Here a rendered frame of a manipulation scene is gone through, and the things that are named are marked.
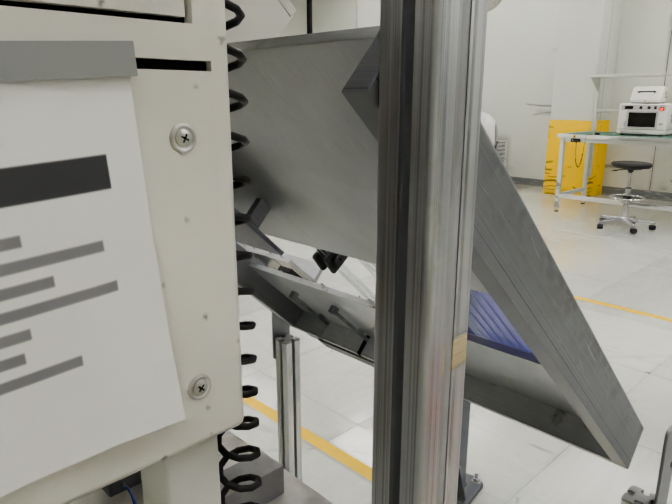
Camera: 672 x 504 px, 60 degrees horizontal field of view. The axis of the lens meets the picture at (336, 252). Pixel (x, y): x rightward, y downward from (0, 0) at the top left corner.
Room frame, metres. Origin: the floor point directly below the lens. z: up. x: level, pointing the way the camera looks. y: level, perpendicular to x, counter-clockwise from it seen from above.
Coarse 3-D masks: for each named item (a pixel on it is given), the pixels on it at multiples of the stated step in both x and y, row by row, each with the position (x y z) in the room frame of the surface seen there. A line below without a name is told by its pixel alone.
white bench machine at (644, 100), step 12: (636, 96) 5.76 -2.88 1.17; (648, 96) 5.69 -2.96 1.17; (660, 96) 5.62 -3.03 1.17; (624, 108) 5.77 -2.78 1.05; (636, 108) 5.70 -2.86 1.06; (648, 108) 5.62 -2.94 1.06; (660, 108) 5.55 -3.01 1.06; (624, 120) 5.76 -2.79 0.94; (636, 120) 5.69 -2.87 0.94; (648, 120) 5.62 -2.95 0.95; (660, 120) 5.56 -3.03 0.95; (624, 132) 5.75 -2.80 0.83; (636, 132) 5.68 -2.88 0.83; (648, 132) 5.61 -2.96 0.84; (660, 132) 5.55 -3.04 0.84
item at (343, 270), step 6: (318, 252) 0.80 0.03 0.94; (324, 252) 0.80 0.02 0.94; (342, 264) 0.82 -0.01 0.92; (342, 270) 0.82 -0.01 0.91; (348, 270) 0.83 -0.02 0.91; (348, 276) 0.83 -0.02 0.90; (354, 276) 0.84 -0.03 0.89; (354, 282) 0.84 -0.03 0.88; (360, 282) 0.85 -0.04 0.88; (360, 288) 0.85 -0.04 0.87; (366, 288) 0.86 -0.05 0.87; (366, 294) 0.86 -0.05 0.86; (372, 294) 0.87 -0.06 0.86; (372, 300) 0.87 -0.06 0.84
